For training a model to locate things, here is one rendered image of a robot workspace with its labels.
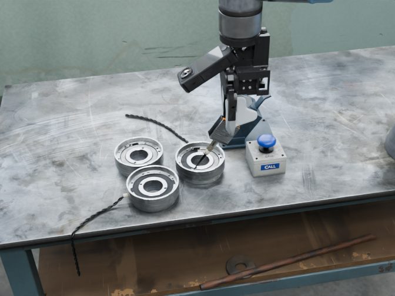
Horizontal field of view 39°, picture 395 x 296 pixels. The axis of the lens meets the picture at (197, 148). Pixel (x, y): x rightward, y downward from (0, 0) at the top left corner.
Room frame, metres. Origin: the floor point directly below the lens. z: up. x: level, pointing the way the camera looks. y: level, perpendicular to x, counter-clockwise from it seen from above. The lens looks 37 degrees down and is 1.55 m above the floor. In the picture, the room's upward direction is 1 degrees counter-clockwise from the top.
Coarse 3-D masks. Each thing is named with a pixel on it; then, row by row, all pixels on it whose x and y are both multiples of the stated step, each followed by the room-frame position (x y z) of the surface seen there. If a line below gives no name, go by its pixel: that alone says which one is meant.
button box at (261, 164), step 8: (248, 144) 0.94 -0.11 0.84; (256, 144) 0.94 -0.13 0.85; (280, 144) 0.94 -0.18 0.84; (248, 152) 0.93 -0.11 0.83; (256, 152) 0.92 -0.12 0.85; (264, 152) 0.91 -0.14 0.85; (272, 152) 0.91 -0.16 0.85; (280, 152) 0.91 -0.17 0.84; (248, 160) 0.93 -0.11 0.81; (256, 160) 0.89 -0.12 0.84; (264, 160) 0.89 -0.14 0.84; (272, 160) 0.89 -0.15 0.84; (280, 160) 0.90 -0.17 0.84; (256, 168) 0.89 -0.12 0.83; (264, 168) 0.89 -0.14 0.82; (272, 168) 0.89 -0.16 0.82; (280, 168) 0.90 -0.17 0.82; (256, 176) 0.89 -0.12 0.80
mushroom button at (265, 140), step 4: (260, 136) 0.93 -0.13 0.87; (264, 136) 0.93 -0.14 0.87; (268, 136) 0.93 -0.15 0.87; (272, 136) 0.93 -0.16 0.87; (260, 140) 0.92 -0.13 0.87; (264, 140) 0.92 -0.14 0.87; (268, 140) 0.92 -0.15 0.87; (272, 140) 0.92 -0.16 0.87; (260, 144) 0.91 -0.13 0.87; (264, 144) 0.91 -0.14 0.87; (268, 144) 0.91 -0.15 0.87; (272, 144) 0.91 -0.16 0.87; (264, 148) 0.92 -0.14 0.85; (268, 148) 0.92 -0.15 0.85
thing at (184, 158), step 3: (195, 147) 0.96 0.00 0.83; (186, 150) 0.95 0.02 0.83; (192, 150) 0.95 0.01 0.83; (195, 150) 0.95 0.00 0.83; (186, 153) 0.94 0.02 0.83; (189, 153) 0.94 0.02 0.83; (192, 153) 0.94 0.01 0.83; (180, 156) 0.93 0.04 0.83; (183, 156) 0.93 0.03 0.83; (186, 156) 0.93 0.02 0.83; (183, 159) 0.92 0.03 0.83; (186, 159) 0.92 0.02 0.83; (183, 162) 0.91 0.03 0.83; (186, 162) 0.91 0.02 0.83; (183, 165) 0.90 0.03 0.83; (186, 165) 0.90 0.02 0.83; (186, 168) 0.89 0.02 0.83; (189, 168) 0.89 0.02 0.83; (192, 168) 0.89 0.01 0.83
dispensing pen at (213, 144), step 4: (220, 116) 0.90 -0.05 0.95; (224, 116) 0.90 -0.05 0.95; (216, 120) 0.90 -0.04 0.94; (220, 120) 0.89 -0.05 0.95; (216, 124) 0.89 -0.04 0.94; (212, 128) 0.89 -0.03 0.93; (208, 132) 0.89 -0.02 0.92; (212, 132) 0.88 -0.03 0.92; (212, 140) 0.89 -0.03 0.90; (212, 144) 0.88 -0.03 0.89; (216, 144) 0.88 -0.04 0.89; (208, 148) 0.88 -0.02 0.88; (212, 148) 0.88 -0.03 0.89; (208, 152) 0.88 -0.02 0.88; (204, 156) 0.88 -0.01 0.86; (200, 160) 0.88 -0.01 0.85; (196, 164) 0.88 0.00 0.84
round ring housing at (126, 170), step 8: (120, 144) 0.96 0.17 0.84; (128, 144) 0.97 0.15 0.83; (136, 144) 0.98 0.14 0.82; (144, 144) 0.98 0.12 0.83; (152, 144) 0.97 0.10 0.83; (160, 144) 0.96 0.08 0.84; (120, 152) 0.95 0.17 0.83; (128, 152) 0.95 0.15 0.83; (136, 152) 0.96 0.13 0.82; (144, 152) 0.95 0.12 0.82; (160, 152) 0.94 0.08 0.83; (120, 160) 0.92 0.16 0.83; (128, 160) 0.92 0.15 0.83; (144, 160) 0.92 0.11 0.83; (160, 160) 0.91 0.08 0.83; (120, 168) 0.90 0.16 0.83; (128, 168) 0.89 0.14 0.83; (136, 168) 0.88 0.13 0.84; (128, 176) 0.90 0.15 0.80
